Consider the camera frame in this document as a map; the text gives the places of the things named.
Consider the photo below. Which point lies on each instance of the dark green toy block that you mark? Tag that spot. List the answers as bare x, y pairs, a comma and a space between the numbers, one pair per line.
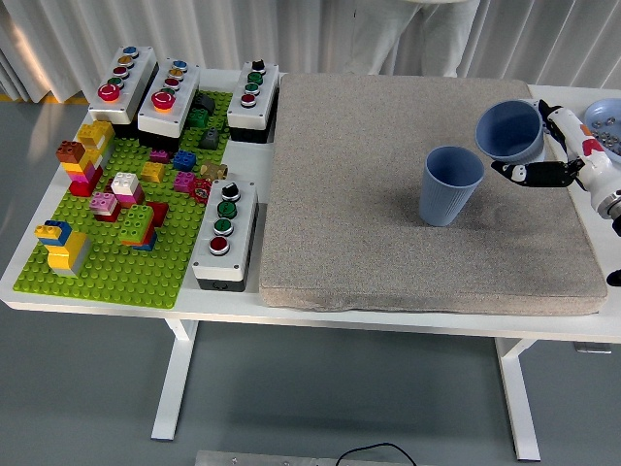
197, 118

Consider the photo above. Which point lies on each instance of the blue toy block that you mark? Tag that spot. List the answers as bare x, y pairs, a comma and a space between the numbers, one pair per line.
184, 160

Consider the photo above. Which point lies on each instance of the four-button control box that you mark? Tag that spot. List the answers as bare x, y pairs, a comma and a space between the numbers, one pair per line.
262, 104
242, 228

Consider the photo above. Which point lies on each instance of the yellow toy block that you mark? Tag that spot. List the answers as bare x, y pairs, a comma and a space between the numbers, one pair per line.
153, 171

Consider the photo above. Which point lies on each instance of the pink white red block stack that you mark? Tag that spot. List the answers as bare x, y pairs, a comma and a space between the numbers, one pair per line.
103, 201

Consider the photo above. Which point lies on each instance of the red toy block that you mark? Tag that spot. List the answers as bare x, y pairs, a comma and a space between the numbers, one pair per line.
159, 211

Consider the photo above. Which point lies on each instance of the grey bracket under table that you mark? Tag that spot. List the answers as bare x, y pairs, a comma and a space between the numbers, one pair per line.
592, 348

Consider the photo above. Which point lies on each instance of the grey sloped toy block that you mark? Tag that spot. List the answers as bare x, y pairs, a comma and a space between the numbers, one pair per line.
209, 140

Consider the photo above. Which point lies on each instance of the white pleated curtain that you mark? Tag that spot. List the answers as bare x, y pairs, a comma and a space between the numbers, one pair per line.
242, 29

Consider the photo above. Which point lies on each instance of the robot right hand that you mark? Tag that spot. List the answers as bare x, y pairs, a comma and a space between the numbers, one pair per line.
594, 160

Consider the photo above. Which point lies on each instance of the green studded baseplate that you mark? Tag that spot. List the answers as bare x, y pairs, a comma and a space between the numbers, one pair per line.
121, 276

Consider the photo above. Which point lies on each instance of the blue ribbed cup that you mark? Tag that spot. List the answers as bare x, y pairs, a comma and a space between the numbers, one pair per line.
444, 204
507, 128

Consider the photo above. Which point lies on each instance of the blue yellow grey block stack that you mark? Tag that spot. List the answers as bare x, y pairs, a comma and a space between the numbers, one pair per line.
68, 252

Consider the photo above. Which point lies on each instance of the person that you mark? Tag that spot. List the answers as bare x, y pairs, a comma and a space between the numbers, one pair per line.
383, 39

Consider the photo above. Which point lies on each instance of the five-button control box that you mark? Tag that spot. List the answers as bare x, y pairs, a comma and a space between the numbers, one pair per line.
140, 73
160, 121

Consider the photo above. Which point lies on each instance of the dark grey curved block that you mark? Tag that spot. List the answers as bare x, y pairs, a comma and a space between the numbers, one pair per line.
206, 103

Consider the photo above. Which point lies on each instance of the brown yellow red block tower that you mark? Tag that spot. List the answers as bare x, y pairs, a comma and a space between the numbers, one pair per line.
82, 182

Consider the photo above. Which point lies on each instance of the yellow white block stack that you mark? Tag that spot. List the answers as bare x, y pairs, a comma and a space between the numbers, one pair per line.
94, 132

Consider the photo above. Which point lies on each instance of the grey metal plate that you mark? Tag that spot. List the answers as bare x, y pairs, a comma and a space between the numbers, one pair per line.
267, 458

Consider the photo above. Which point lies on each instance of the white table leg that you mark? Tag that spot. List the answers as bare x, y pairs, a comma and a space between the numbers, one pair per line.
174, 378
516, 398

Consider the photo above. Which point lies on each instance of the small magenta toy block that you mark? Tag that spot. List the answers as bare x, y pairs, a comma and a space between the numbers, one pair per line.
159, 156

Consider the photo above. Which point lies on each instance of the blue plate with nuts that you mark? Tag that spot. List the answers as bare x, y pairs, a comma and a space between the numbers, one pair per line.
606, 109

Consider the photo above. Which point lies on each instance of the green orange blue block stack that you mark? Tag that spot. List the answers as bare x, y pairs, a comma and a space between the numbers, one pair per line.
136, 221

